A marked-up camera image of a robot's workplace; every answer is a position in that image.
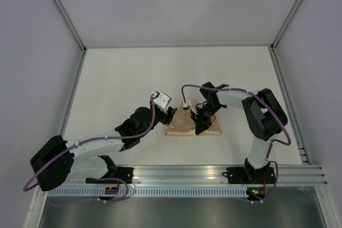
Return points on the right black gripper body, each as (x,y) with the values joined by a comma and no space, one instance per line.
(206,112)

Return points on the peach cloth napkin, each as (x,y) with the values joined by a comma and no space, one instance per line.
(183,125)

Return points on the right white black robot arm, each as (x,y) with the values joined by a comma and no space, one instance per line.
(264,114)

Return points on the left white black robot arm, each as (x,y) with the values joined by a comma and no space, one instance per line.
(60,160)

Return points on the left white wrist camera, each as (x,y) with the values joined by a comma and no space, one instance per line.
(161,100)

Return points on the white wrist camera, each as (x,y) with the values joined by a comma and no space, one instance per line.
(161,100)
(187,104)

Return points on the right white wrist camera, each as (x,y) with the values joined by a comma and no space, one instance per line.
(187,104)

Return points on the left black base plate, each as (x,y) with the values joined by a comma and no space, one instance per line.
(122,174)

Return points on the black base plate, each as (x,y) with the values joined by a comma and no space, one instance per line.
(244,175)
(122,174)

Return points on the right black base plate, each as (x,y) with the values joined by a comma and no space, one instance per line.
(244,175)

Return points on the left side aluminium rail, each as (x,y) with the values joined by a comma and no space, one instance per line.
(70,97)

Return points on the aluminium rail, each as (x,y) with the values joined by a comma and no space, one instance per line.
(70,97)
(289,106)
(286,175)

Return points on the right side aluminium rail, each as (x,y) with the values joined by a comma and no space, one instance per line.
(289,106)

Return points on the white slotted cable duct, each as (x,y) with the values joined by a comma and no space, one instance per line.
(150,191)

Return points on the front aluminium rail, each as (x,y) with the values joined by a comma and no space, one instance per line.
(286,175)

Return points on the left aluminium frame post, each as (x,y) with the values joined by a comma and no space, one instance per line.
(69,25)

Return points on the aluminium frame post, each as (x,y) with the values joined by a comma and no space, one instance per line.
(69,25)
(288,19)

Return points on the right aluminium frame post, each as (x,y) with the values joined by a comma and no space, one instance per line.
(288,19)

